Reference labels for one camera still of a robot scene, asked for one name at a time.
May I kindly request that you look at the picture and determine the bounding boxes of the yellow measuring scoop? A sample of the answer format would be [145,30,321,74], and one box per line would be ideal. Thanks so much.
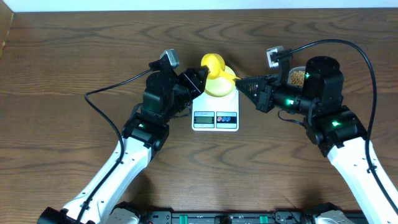
[201,54,239,85]

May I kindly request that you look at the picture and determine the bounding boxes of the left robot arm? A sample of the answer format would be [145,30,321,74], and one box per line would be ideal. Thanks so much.
[37,66,209,223]

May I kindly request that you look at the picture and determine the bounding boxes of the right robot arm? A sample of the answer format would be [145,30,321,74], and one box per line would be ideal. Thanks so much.
[236,56,397,223]

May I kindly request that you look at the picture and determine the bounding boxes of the pale yellow bowl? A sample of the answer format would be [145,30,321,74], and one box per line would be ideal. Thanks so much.
[205,73,236,97]

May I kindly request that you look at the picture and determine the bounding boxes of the white digital kitchen scale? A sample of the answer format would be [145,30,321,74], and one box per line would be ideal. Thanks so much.
[192,90,239,132]

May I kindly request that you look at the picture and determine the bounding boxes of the clear plastic container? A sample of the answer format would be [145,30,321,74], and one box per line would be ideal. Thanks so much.
[288,67,305,87]

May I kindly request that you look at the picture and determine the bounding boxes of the soybeans in container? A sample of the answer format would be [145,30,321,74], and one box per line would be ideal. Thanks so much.
[290,70,305,87]

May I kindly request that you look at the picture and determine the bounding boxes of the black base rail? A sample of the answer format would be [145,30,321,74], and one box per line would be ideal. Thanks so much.
[139,210,302,224]

